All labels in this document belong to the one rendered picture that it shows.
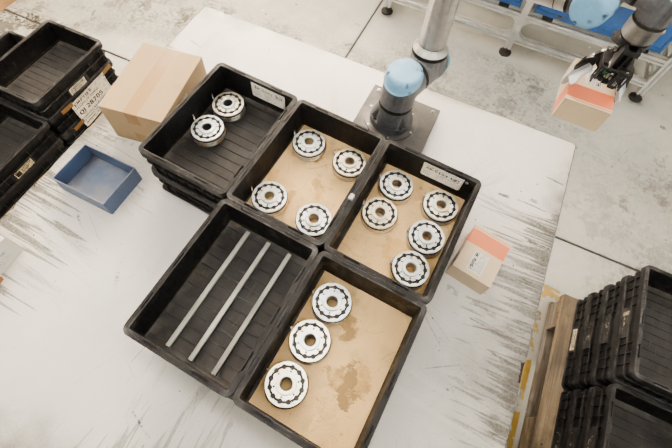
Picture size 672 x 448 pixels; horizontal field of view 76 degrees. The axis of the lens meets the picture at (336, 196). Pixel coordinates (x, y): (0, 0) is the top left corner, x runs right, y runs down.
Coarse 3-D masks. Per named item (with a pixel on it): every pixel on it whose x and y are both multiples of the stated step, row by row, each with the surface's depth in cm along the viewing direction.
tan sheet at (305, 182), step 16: (304, 128) 139; (336, 144) 137; (288, 160) 133; (320, 160) 134; (272, 176) 130; (288, 176) 130; (304, 176) 130; (320, 176) 131; (288, 192) 128; (304, 192) 128; (320, 192) 128; (336, 192) 128; (288, 208) 125; (336, 208) 126; (288, 224) 123
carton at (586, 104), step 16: (592, 80) 115; (560, 96) 117; (576, 96) 112; (592, 96) 112; (608, 96) 113; (560, 112) 116; (576, 112) 114; (592, 112) 112; (608, 112) 110; (592, 128) 116
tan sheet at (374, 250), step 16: (416, 192) 130; (448, 192) 130; (400, 208) 127; (416, 208) 127; (352, 224) 124; (400, 224) 124; (448, 224) 125; (352, 240) 121; (368, 240) 121; (384, 240) 122; (400, 240) 122; (352, 256) 119; (368, 256) 119; (384, 256) 119; (384, 272) 117; (432, 272) 118
